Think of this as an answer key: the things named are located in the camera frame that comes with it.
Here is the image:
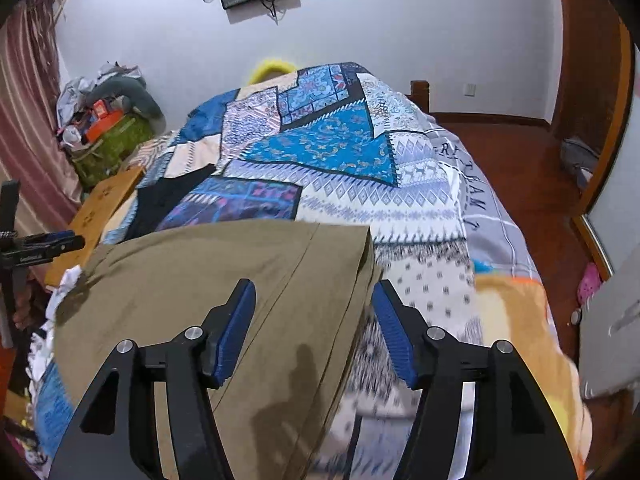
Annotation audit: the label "khaki olive pants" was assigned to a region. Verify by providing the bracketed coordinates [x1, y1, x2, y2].
[51, 220, 378, 479]

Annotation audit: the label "pink striped curtain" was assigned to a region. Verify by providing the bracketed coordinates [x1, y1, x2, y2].
[0, 0, 84, 239]

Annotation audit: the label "green storage bag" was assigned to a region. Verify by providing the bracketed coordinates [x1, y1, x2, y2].
[70, 114, 153, 191]

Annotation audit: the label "black folded garment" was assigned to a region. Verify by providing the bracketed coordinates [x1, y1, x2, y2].
[124, 164, 216, 240]

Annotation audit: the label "white crumpled cloth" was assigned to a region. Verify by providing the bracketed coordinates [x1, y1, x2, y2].
[26, 266, 81, 384]

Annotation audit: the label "orange fleece blanket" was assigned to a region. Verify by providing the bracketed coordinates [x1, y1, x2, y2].
[475, 273, 592, 479]

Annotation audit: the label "orange box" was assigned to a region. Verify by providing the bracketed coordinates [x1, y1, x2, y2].
[85, 110, 125, 143]

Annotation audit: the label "pile of grey clothes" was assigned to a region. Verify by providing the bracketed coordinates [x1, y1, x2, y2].
[55, 62, 146, 129]

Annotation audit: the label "grey plush pillow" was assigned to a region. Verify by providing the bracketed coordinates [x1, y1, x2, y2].
[85, 76, 166, 136]

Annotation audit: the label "white appliance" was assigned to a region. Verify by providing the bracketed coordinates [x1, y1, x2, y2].
[578, 249, 640, 399]

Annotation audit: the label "blue patchwork quilt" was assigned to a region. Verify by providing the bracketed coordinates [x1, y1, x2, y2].
[29, 62, 561, 480]

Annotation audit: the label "grey cloth on floor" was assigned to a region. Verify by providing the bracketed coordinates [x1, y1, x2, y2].
[560, 136, 599, 191]

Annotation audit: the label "yellow foam tube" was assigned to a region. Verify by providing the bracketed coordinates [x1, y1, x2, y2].
[248, 58, 297, 84]

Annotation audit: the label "sliding wardrobe door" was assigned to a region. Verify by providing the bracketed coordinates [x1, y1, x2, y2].
[572, 25, 639, 281]

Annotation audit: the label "wooden bed post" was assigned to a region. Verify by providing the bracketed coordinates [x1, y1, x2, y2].
[408, 80, 431, 114]

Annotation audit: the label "wall power socket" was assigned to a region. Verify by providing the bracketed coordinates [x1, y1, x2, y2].
[463, 84, 476, 96]

